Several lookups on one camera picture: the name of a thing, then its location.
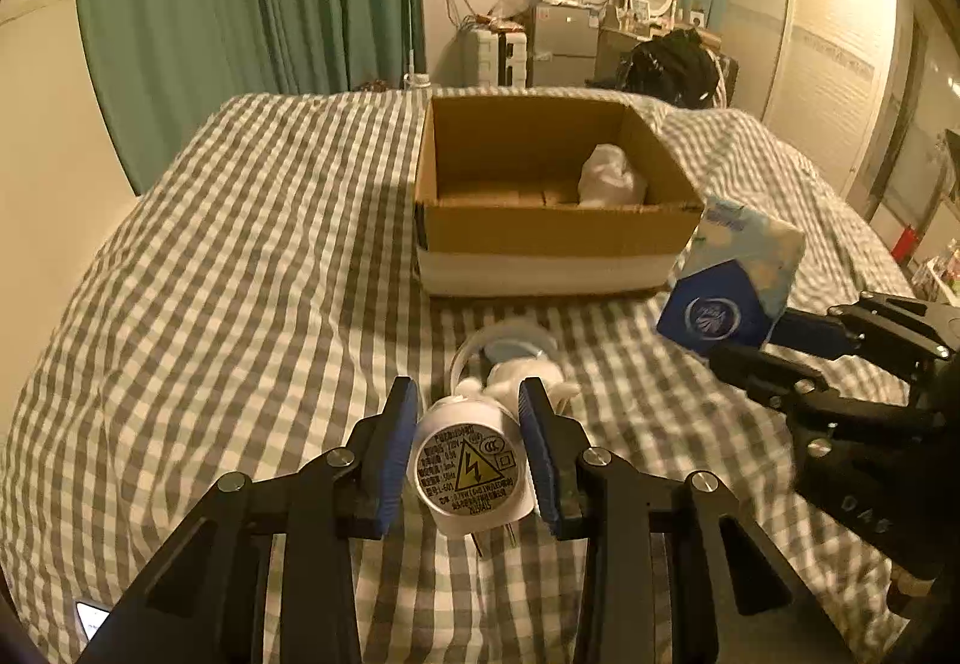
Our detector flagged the small silver fridge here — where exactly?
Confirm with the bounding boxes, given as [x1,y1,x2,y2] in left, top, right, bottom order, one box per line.
[531,4,601,87]

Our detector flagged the white crumpled plastic bag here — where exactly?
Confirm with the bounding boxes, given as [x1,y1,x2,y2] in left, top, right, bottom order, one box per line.
[577,143,647,207]

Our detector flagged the white figurine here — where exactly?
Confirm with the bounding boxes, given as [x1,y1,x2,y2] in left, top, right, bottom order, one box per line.
[459,360,580,414]

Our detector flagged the brown cardboard box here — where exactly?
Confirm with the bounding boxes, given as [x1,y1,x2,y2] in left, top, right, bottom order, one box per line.
[414,94,706,299]

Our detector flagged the lit phone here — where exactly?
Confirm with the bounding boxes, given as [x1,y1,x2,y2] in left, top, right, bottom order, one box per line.
[75,602,113,639]

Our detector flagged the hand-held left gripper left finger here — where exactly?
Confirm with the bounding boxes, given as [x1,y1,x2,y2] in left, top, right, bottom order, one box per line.
[75,376,419,664]

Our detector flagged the clear tape roll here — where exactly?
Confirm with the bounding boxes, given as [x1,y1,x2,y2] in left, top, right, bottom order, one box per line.
[450,319,560,402]

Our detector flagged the black jacket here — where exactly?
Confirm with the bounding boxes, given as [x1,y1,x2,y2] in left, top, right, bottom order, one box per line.
[619,28,725,108]

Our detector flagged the blue tissue pack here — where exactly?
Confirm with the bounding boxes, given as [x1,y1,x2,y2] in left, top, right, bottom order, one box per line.
[656,195,805,359]

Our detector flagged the white slatted wardrobe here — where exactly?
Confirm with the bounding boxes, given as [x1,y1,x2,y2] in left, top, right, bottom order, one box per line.
[724,0,916,200]

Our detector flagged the white round plug-in device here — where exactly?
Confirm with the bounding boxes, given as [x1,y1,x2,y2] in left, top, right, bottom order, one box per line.
[410,396,535,549]

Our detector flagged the white suitcase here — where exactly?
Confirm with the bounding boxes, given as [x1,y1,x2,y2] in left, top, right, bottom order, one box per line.
[478,26,530,87]

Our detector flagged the wooden dressing table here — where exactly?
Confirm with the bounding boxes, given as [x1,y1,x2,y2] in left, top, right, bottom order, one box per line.
[596,22,740,106]

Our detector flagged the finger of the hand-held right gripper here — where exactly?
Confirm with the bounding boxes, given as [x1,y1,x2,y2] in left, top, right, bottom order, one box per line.
[709,343,942,436]
[776,292,960,365]

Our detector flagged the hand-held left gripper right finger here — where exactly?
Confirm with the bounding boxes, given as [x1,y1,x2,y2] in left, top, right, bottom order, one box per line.
[517,376,856,664]

